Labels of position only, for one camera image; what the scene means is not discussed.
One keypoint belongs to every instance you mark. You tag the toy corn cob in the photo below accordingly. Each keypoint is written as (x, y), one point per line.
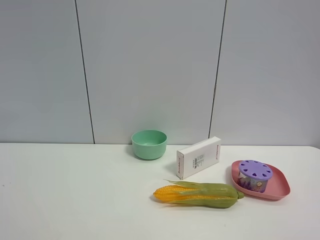
(213, 195)

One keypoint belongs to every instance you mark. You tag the green plastic bowl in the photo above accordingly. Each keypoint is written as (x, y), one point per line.
(149, 144)

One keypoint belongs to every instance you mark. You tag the purple lidded air freshener jar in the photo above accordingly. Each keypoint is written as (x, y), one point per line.
(254, 175)

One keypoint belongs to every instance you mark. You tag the pink plastic plate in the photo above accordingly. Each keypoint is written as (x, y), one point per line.
(276, 189)

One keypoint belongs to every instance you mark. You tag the white cardboard box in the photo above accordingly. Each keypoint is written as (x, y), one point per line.
(197, 157)

